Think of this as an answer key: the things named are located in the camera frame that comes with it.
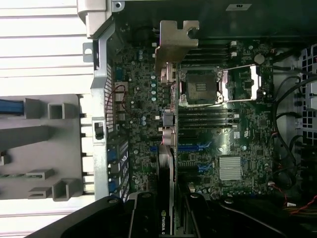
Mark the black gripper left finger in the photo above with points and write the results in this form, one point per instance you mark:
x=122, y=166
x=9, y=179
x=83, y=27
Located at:
x=99, y=218

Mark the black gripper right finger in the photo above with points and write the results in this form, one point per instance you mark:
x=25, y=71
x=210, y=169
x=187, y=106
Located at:
x=223, y=220

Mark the silver finned chipset heatsink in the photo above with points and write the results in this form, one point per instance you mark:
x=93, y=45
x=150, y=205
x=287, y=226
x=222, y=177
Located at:
x=230, y=168

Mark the blue tipped expansion slot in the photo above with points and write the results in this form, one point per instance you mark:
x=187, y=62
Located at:
x=195, y=168

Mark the long blue expansion slot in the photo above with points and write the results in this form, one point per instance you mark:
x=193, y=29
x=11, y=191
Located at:
x=190, y=148

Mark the grey parts rack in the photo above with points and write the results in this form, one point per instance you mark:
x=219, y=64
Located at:
x=37, y=153

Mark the long black expansion slot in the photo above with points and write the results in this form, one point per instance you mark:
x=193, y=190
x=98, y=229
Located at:
x=188, y=135

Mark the green motherboard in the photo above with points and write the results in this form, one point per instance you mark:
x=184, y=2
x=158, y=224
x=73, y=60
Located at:
x=247, y=129

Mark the green RAM stick bare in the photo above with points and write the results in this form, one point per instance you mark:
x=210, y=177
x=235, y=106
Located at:
x=10, y=175

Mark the black RAM slot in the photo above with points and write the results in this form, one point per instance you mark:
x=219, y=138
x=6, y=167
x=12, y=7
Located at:
x=213, y=49
x=213, y=44
x=210, y=59
x=205, y=110
x=205, y=116
x=210, y=54
x=205, y=121

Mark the CPU socket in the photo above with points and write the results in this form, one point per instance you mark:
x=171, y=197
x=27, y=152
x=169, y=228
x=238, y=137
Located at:
x=200, y=86

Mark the open black PC case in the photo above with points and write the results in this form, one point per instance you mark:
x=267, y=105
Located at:
x=99, y=79

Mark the hard disk blue carrier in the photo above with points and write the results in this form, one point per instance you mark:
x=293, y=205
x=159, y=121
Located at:
x=10, y=107

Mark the metal socket cover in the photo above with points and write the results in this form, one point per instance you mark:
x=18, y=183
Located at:
x=255, y=81

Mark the round coin battery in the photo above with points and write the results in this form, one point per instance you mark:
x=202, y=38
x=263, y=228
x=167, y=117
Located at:
x=259, y=59

